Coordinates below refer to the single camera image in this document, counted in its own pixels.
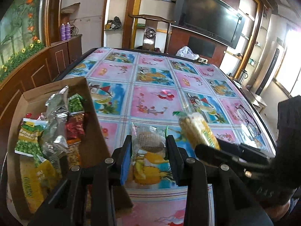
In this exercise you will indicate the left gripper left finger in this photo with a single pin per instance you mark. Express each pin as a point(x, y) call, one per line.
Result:
point(122, 157)

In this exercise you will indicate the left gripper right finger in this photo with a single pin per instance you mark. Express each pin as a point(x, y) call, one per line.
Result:
point(177, 157)

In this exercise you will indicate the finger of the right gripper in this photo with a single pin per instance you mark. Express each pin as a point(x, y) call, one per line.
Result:
point(227, 155)
point(245, 152)

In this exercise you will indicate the clear round biscuit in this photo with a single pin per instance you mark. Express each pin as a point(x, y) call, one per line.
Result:
point(148, 138)

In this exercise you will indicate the red triangle snack packet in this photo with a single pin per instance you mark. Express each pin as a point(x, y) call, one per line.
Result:
point(75, 126)

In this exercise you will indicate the silver foil snack bag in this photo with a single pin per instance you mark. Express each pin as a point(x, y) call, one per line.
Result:
point(54, 138)

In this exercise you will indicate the green pea triangle packet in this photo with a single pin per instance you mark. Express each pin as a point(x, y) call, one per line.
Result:
point(75, 105)

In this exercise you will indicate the yellow green pea packet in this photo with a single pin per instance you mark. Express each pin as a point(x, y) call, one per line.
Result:
point(47, 176)

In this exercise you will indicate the orange cracker pack back side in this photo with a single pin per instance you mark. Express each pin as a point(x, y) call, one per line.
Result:
point(73, 155)

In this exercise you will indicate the Weidan cracker pack green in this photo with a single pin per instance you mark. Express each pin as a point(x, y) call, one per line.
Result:
point(33, 192)

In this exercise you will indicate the red rectangular candy bar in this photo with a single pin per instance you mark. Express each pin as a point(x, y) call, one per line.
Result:
point(39, 116)

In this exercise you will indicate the person's right hand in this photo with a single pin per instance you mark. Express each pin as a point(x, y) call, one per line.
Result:
point(277, 212)

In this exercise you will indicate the wooden side table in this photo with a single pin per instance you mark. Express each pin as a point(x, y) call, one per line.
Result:
point(253, 98)

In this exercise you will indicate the colourful fruit print tablecloth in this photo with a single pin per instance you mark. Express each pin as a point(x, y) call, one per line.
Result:
point(146, 89)

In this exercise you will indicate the brown cardboard box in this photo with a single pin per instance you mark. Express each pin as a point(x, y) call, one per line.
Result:
point(84, 192)

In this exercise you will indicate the steel electric kettle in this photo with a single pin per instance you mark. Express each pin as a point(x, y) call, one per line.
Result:
point(243, 75)

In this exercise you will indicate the green pea bag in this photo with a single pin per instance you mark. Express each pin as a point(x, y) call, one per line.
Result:
point(29, 136)

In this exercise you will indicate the white plastic bag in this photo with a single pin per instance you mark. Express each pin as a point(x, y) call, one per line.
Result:
point(186, 52)

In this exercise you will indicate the white floor air conditioner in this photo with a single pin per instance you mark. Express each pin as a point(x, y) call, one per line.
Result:
point(269, 68)

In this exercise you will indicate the wooden side cabinet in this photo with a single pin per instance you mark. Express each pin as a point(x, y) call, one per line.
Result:
point(38, 70)

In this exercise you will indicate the wooden chair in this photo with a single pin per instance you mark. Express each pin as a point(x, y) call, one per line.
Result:
point(150, 31)

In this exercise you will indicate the purple bottle right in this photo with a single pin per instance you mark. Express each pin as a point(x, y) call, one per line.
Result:
point(68, 31)

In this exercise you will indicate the purple bottle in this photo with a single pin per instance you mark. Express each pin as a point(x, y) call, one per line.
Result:
point(63, 32)
point(68, 31)

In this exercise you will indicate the black flat television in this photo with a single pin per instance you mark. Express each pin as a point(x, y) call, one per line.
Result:
point(218, 20)

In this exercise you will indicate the purple bottle left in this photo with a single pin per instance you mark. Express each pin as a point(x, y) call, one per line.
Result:
point(63, 32)

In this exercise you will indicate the flower mural glass panel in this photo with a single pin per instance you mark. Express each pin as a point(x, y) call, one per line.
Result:
point(21, 34)

